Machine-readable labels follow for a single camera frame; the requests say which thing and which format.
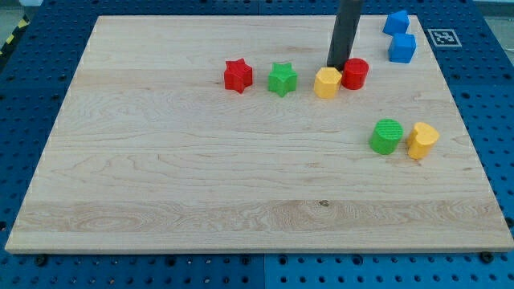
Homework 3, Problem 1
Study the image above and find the red cylinder block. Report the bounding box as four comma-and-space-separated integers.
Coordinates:
341, 58, 369, 90

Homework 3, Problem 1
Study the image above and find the green star block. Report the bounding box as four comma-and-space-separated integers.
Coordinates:
267, 63, 298, 97

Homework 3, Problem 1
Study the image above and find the red star block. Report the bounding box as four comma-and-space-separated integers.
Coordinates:
223, 58, 253, 93

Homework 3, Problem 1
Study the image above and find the wooden board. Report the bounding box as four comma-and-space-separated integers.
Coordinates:
6, 15, 513, 254

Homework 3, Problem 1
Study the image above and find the yellow hexagon block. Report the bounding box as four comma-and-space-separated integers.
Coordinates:
313, 67, 342, 99

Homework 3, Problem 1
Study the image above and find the green cylinder block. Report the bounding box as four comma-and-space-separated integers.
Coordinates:
369, 119, 403, 155

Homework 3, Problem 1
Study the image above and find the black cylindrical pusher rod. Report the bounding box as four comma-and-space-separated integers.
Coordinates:
326, 0, 364, 71

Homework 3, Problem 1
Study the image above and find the yellow heart block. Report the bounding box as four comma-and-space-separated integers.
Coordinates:
406, 122, 440, 160

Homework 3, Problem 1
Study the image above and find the blue cube block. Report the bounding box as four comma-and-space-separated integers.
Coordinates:
388, 33, 417, 63

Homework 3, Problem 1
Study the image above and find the blue pentagon block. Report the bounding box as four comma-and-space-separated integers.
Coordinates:
382, 10, 410, 36

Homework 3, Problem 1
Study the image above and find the white fiducial marker tag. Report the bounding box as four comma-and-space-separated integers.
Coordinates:
428, 28, 462, 47

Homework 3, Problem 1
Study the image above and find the black bolt front left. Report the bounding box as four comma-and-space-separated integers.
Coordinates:
34, 254, 47, 267

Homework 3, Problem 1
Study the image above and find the black bolt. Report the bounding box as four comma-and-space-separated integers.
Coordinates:
479, 251, 495, 264
34, 254, 47, 267

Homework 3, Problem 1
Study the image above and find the black bolt front right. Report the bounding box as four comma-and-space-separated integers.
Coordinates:
479, 251, 495, 264

